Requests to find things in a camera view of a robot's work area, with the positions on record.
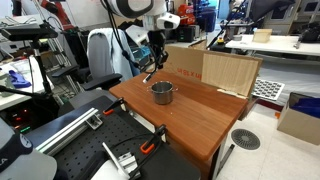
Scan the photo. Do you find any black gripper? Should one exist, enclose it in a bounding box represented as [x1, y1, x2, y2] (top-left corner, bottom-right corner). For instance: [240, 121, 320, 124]
[148, 29, 169, 72]

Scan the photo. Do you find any black Expo marker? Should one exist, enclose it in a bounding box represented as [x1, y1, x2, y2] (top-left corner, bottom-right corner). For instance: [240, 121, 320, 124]
[142, 67, 158, 84]

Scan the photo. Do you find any stainless steel pot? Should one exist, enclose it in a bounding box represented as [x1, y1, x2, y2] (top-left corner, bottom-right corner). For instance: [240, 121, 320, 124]
[146, 81, 179, 106]

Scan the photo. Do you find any teal box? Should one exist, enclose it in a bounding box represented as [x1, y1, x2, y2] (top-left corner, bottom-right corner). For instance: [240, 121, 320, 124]
[130, 44, 153, 69]

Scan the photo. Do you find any white device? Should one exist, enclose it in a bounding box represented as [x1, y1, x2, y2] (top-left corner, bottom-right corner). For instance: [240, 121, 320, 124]
[125, 24, 150, 47]

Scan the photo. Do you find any black electronics box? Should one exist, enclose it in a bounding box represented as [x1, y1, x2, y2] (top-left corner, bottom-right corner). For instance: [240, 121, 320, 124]
[175, 24, 202, 43]

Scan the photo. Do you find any red soda box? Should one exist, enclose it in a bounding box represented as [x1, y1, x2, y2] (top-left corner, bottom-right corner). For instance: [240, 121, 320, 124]
[176, 3, 197, 26]

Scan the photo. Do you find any grey office chair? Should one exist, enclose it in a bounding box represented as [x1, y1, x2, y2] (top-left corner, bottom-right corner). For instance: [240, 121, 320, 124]
[51, 27, 141, 101]

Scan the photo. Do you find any blue plastic bin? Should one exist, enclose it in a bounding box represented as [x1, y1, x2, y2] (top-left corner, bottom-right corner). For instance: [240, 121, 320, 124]
[195, 5, 218, 33]

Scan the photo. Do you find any black orange bar clamp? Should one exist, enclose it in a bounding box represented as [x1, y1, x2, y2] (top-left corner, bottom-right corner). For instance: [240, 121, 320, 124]
[139, 123, 168, 155]
[102, 97, 126, 117]

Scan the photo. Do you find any brown cardboard panel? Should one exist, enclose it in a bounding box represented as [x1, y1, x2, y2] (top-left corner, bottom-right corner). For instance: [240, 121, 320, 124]
[162, 44, 264, 100]

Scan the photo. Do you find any small wooden box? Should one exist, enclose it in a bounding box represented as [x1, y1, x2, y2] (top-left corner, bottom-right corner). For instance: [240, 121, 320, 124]
[252, 28, 274, 44]

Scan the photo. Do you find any black perforated breadboard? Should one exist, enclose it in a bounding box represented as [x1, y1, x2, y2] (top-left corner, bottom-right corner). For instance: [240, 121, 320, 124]
[24, 94, 202, 180]

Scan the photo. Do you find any white dotted grid board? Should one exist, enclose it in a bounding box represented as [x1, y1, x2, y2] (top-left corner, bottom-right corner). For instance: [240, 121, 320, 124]
[251, 77, 286, 102]

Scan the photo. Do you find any round floor drain grate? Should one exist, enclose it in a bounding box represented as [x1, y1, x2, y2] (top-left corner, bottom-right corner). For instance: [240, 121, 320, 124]
[230, 128, 262, 151]

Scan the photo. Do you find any grey metal table leg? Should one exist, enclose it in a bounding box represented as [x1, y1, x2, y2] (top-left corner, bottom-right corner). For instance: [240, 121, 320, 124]
[208, 139, 236, 180]

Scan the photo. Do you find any black fabric cover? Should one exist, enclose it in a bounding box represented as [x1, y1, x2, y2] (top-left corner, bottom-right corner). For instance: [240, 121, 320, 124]
[249, 0, 297, 22]

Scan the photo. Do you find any black controller box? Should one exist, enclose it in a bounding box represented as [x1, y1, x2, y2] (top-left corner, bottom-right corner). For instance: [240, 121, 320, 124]
[0, 98, 63, 136]

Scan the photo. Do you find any blue cloth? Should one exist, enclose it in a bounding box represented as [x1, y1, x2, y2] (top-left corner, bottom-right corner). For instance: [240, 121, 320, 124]
[8, 69, 33, 89]

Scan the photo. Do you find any large cardboard box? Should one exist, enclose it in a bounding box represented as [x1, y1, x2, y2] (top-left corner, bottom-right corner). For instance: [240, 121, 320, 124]
[276, 91, 320, 147]

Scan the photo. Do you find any black device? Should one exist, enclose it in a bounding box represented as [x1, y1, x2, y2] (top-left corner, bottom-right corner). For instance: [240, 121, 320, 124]
[294, 22, 320, 44]

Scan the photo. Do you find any blue bag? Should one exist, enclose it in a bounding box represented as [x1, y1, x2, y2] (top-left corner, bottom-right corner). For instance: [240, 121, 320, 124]
[289, 96, 320, 118]

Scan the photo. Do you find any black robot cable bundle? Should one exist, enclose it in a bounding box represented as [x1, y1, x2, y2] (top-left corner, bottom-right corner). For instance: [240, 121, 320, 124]
[101, 0, 149, 74]

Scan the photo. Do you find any aluminium extrusion rail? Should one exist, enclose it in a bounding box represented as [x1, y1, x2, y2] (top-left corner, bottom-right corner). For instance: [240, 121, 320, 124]
[34, 107, 104, 157]
[101, 141, 143, 180]

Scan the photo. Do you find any black camera stand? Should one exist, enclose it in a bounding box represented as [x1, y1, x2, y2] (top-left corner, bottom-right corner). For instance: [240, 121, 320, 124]
[0, 39, 56, 104]

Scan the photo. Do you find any black stereo camera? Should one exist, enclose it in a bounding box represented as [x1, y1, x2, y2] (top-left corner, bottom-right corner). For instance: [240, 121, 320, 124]
[0, 23, 59, 42]

